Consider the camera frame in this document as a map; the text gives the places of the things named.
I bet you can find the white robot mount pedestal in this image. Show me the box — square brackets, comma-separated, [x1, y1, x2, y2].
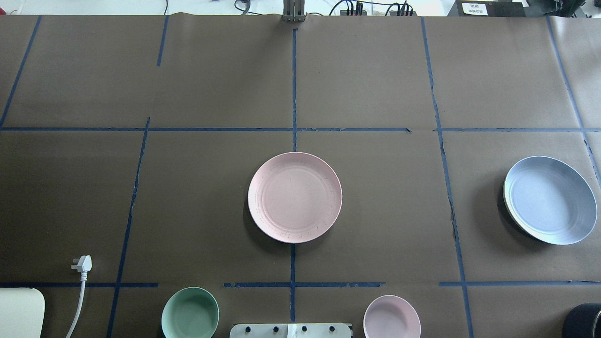
[229, 323, 354, 338]

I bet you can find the dark blue saucepan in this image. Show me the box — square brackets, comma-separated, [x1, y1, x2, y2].
[562, 302, 601, 338]

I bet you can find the pink bowl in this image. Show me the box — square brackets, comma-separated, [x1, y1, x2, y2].
[363, 295, 422, 338]

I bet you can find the green bowl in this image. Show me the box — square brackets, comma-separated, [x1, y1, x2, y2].
[161, 287, 220, 338]

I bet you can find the aluminium frame post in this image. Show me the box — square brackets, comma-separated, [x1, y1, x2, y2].
[282, 0, 306, 23]

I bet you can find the black box with label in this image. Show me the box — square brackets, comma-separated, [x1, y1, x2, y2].
[447, 0, 526, 17]

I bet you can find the cream toaster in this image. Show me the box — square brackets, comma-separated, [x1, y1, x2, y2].
[0, 287, 45, 338]

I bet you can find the pink plate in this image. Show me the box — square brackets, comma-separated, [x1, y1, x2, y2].
[247, 152, 343, 244]

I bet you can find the white power plug cable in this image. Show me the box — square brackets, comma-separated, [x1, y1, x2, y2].
[65, 255, 92, 338]

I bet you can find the light blue plate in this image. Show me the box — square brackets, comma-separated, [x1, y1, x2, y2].
[502, 156, 598, 246]

